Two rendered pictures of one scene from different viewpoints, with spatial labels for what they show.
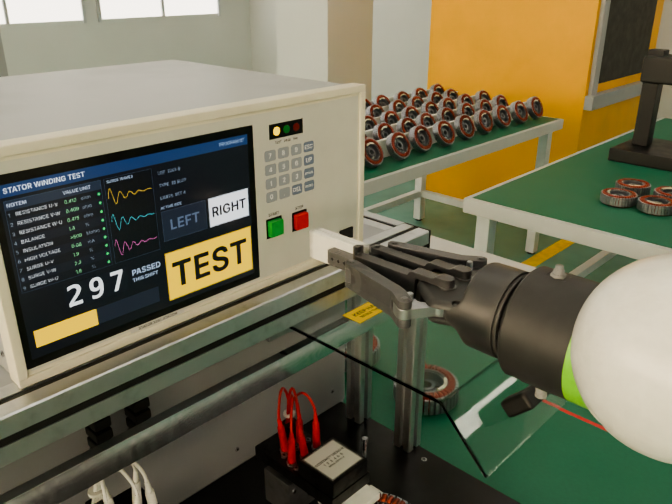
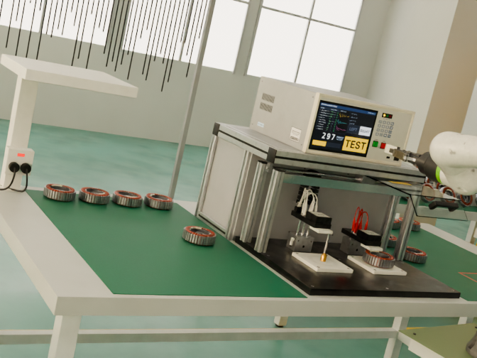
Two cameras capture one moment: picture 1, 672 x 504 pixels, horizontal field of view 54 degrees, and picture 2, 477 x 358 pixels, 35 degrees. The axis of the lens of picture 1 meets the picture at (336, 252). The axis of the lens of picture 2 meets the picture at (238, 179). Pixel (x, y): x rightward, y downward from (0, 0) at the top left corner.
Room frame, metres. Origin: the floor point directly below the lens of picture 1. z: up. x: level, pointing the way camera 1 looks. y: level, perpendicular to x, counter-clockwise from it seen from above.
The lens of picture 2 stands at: (-2.01, -0.17, 1.44)
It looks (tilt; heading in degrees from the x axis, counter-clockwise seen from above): 10 degrees down; 15
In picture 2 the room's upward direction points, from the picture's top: 13 degrees clockwise
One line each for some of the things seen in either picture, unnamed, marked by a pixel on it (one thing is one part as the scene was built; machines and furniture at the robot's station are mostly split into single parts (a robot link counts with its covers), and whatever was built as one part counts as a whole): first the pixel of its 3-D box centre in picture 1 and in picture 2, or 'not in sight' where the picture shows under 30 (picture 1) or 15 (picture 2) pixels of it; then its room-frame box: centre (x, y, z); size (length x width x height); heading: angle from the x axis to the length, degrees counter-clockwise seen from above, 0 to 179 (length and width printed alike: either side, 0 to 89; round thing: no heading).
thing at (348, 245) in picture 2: (297, 478); (353, 245); (0.71, 0.05, 0.80); 0.08 x 0.05 x 0.06; 136
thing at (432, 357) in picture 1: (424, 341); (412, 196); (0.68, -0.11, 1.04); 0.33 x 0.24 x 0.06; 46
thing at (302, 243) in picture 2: not in sight; (299, 241); (0.54, 0.22, 0.80); 0.08 x 0.05 x 0.06; 136
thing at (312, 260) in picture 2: not in sight; (322, 262); (0.44, 0.12, 0.78); 0.15 x 0.15 x 0.01; 46
